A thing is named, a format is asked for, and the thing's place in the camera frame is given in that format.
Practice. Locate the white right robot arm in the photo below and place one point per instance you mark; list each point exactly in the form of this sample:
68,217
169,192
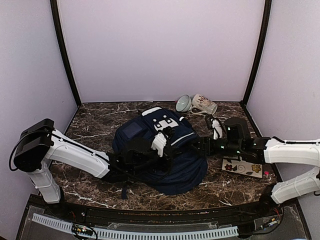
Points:
272,150

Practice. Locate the small green circuit board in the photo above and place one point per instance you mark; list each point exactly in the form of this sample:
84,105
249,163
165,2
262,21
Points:
81,230

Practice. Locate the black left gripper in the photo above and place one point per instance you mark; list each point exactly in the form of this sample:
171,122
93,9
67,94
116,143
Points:
165,166

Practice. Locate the right black frame post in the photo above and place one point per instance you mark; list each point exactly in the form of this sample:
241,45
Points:
258,53

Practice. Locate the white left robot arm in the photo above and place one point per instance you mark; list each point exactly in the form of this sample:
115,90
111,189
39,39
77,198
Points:
43,141

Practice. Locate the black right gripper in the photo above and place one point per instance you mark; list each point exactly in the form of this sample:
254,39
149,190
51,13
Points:
203,146

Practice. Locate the white floral mug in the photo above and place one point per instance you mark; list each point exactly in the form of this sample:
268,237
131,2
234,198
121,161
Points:
202,105

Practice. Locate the grey slotted cable duct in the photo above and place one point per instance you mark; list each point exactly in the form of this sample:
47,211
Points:
133,233

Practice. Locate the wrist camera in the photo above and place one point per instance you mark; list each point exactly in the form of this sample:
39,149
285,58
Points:
216,129
159,142

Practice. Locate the tipped celadon bowl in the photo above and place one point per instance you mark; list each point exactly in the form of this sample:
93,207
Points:
183,104

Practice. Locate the black frame post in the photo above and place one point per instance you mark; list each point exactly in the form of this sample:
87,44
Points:
258,53
63,52

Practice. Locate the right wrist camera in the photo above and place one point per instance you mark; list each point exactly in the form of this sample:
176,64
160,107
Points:
216,129

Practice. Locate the black front rail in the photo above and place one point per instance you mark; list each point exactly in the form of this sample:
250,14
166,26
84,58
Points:
239,214

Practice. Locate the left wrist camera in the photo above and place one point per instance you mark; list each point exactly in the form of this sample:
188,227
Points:
159,142

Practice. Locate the navy blue student backpack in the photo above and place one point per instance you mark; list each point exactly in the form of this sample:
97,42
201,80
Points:
188,168

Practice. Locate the left black frame post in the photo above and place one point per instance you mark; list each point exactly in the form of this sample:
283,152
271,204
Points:
63,52

